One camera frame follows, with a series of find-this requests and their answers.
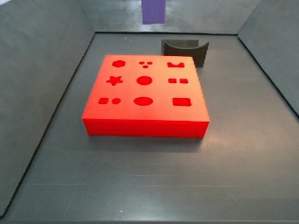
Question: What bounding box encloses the purple rectangular block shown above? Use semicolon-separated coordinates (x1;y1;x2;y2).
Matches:
142;0;166;25

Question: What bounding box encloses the black curved cradle stand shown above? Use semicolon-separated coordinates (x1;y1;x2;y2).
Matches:
162;39;210;67

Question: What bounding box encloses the red shape-sorter block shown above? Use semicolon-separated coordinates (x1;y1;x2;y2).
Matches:
82;55;211;137

